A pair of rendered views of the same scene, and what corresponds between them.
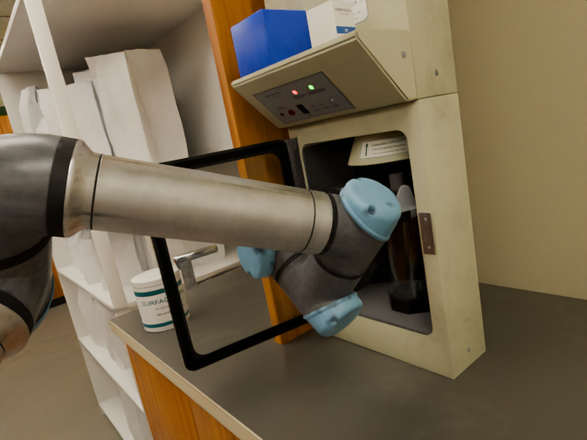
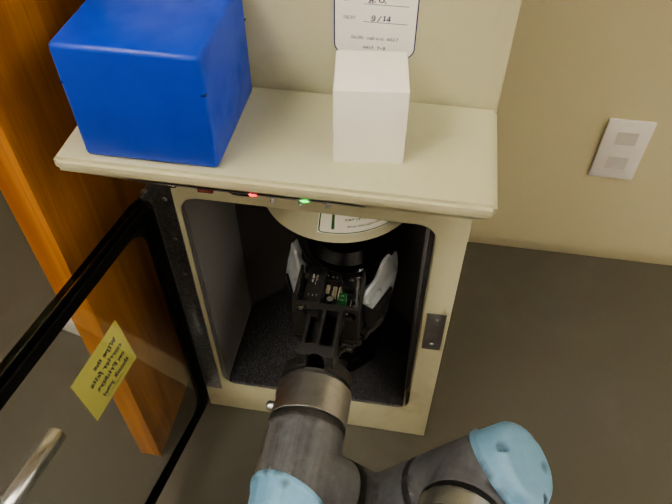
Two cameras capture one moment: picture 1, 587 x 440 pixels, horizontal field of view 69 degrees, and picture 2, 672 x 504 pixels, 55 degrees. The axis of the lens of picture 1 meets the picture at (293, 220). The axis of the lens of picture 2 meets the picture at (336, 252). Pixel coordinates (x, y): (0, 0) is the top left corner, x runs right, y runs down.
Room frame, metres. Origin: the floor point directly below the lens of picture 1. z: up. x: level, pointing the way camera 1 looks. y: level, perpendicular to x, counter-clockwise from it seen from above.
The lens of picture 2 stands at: (0.44, 0.17, 1.81)
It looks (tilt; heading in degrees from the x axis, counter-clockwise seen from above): 48 degrees down; 316
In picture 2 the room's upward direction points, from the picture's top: straight up
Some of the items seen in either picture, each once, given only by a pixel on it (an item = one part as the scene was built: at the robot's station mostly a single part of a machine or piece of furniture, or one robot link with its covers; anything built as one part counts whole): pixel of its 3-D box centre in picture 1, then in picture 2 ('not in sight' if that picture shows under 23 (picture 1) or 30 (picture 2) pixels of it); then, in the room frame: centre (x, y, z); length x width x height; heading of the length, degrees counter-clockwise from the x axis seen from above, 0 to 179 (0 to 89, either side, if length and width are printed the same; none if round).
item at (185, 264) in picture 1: (187, 273); not in sight; (0.76, 0.21, 1.18); 0.02 x 0.02 x 0.06; 27
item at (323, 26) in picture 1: (332, 27); (369, 107); (0.69, -0.11, 1.54); 0.05 x 0.05 x 0.06; 44
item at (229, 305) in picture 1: (237, 251); (111, 425); (0.82, 0.12, 1.19); 0.30 x 0.01 x 0.40; 117
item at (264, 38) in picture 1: (272, 44); (162, 69); (0.81, -0.02, 1.56); 0.10 x 0.10 x 0.09; 37
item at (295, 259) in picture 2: not in sight; (297, 260); (0.83, -0.14, 1.24); 0.09 x 0.03 x 0.06; 156
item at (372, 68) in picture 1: (313, 89); (287, 181); (0.75, -0.07, 1.46); 0.32 x 0.11 x 0.10; 37
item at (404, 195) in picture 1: (406, 201); (383, 271); (0.74, -0.20, 1.24); 0.09 x 0.03 x 0.06; 98
